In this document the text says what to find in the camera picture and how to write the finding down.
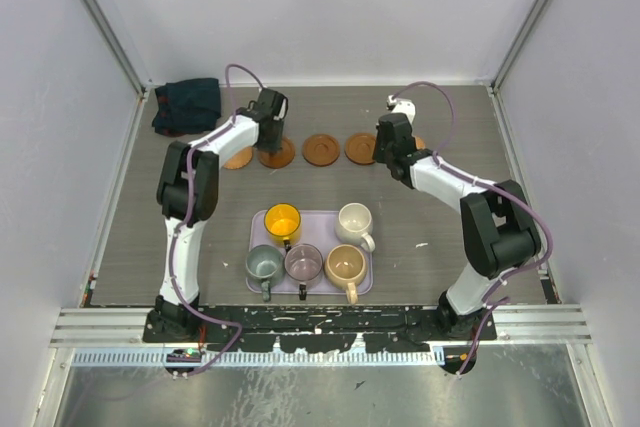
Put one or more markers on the grey-green ceramic mug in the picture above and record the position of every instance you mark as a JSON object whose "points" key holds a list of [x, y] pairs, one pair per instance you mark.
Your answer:
{"points": [[265, 267]]}

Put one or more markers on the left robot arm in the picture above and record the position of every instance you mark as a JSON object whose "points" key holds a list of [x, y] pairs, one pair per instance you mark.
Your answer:
{"points": [[188, 188]]}

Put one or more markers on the white ceramic mug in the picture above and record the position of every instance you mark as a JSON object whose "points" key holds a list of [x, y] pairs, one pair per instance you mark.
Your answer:
{"points": [[354, 226]]}

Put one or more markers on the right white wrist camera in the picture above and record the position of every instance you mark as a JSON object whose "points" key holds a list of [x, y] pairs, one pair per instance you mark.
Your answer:
{"points": [[399, 105]]}

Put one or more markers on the lavender plastic tray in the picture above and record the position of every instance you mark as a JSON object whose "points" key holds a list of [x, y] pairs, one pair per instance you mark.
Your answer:
{"points": [[317, 229]]}

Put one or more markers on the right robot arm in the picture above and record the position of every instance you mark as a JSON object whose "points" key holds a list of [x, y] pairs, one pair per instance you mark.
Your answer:
{"points": [[498, 228]]}

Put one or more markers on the woven rattan coaster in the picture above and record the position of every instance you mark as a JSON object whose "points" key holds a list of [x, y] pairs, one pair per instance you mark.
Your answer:
{"points": [[240, 160], [419, 143]]}

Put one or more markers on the brown wooden saucer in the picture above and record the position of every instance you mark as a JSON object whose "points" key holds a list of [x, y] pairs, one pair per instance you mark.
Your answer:
{"points": [[280, 159], [359, 148], [321, 150]]}

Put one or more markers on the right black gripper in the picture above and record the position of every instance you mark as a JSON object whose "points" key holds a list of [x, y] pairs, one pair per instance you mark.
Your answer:
{"points": [[378, 157]]}

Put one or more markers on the dark blue folded cloth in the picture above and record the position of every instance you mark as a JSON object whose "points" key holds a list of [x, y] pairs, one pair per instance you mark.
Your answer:
{"points": [[187, 107]]}

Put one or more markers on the slotted cable duct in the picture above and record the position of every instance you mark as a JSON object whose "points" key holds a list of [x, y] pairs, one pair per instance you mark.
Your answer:
{"points": [[187, 358]]}

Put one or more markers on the beige ceramic mug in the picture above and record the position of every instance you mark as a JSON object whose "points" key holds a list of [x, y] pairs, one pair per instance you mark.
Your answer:
{"points": [[346, 268]]}

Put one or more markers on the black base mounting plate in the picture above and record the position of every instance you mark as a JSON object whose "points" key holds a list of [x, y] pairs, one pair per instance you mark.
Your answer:
{"points": [[314, 329]]}

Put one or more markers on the yellow glass mug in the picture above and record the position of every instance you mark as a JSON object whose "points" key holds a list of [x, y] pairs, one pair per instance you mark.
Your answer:
{"points": [[283, 224]]}

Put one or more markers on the purple glass mug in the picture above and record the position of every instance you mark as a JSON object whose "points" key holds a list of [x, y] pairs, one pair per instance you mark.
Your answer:
{"points": [[304, 264]]}

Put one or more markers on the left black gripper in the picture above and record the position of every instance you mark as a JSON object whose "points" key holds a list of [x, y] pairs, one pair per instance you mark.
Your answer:
{"points": [[275, 145]]}

